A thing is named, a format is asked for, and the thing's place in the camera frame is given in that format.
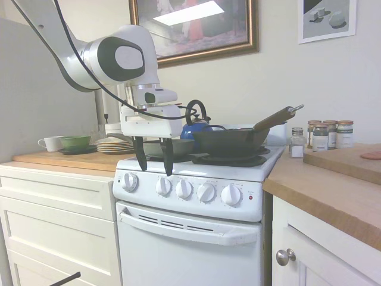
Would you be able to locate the white electric stove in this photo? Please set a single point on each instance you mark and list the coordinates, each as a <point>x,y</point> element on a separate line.
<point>190,172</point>

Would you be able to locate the white door cabinet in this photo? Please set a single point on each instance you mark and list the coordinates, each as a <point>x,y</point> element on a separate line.
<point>327,262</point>

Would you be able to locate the pink round disc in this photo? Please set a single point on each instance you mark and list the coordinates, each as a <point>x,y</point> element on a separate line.
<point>372,155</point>

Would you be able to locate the white burner knob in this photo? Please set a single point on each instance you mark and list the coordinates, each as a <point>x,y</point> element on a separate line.
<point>163,186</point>
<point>206,191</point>
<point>184,189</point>
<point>230,195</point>

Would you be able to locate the glass salt shaker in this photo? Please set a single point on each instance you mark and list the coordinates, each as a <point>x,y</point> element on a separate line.
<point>297,146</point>

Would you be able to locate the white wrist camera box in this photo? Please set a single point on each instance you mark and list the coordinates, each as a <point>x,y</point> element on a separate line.
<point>160,96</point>

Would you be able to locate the green ceramic bowl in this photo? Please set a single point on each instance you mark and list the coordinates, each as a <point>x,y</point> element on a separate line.
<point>74,142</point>

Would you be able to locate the stack of plates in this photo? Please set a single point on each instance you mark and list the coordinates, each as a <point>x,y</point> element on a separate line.
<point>107,152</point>

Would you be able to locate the grey stand pole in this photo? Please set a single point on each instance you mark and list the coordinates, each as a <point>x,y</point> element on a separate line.
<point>99,107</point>

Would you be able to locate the white mug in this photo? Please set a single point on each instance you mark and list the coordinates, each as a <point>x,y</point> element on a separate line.
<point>53,144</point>

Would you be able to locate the gold framed painting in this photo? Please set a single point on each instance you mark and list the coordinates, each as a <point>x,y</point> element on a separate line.
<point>208,26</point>

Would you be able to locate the white drawer cabinet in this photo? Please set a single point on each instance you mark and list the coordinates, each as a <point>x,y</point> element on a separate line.
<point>59,223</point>

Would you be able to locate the thick wooden cutting board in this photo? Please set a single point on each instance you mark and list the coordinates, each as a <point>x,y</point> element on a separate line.
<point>342,162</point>
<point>59,159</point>

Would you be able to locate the spice jar with copper lid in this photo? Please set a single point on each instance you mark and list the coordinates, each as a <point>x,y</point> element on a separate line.
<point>344,135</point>
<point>311,134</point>
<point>320,140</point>
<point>332,131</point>

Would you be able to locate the black rod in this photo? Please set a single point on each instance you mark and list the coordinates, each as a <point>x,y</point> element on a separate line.
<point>68,277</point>

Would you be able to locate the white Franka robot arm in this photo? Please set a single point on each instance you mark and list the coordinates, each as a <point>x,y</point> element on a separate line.
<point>137,38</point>

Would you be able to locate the grey geometric solids print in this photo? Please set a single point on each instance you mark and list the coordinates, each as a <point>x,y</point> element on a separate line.
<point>327,21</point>

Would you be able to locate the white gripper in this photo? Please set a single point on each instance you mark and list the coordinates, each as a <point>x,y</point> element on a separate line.
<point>154,126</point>

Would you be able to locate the large white oven knob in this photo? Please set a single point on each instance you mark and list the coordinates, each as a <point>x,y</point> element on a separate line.
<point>129,182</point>

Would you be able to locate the cream plate with brown rim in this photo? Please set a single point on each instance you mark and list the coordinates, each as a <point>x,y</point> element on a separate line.
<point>105,139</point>
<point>105,142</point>
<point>105,147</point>

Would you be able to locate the grey frying pan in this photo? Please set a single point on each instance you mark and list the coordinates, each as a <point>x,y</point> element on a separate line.
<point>182,147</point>

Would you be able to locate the metal cabinet knob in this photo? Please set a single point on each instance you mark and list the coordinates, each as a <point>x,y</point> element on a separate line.
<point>284,257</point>

